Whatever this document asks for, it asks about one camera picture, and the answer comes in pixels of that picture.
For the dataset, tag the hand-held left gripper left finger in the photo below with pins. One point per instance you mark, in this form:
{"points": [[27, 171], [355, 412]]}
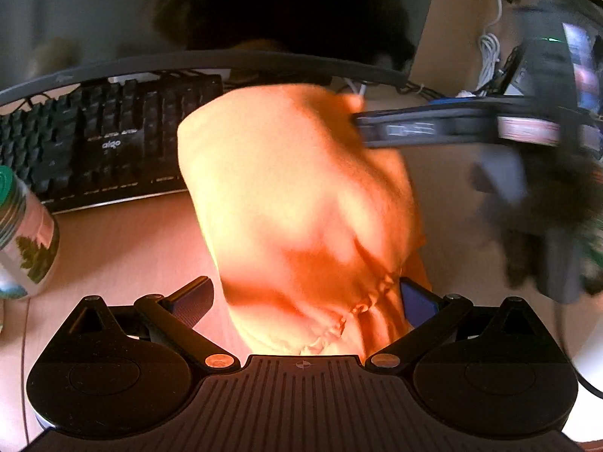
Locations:
{"points": [[193, 299]]}

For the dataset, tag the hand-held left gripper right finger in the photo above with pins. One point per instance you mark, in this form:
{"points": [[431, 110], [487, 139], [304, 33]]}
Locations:
{"points": [[417, 306]]}

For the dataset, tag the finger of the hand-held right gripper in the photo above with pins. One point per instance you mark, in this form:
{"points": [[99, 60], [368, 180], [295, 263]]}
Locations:
{"points": [[414, 129]]}

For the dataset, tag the orange fleece garment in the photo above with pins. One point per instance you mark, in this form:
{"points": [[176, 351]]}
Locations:
{"points": [[292, 197]]}

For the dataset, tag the white computer case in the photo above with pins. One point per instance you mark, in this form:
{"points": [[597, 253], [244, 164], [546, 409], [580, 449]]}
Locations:
{"points": [[589, 70]]}

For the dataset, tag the green lidded jar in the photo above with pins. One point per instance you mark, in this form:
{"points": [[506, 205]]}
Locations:
{"points": [[28, 235]]}

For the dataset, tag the black mechanical keyboard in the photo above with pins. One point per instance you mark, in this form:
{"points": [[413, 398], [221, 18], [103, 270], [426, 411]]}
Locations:
{"points": [[94, 150]]}

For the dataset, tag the curved black computer monitor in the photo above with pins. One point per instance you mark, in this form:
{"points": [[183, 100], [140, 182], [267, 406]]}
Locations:
{"points": [[94, 9]]}

